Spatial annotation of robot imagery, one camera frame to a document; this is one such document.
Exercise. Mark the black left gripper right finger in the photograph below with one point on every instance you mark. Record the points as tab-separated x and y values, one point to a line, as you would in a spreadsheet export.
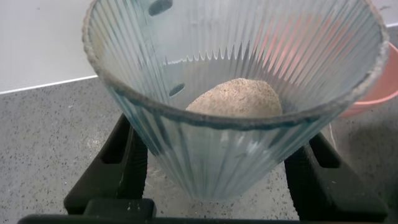
326	189

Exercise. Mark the pink ribbed bowl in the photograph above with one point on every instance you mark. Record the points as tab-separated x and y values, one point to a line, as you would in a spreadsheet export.
382	90

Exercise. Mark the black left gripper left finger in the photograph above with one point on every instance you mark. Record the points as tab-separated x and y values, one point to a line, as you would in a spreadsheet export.
121	174

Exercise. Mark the beige powder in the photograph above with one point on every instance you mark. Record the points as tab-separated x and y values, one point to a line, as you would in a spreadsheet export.
236	99

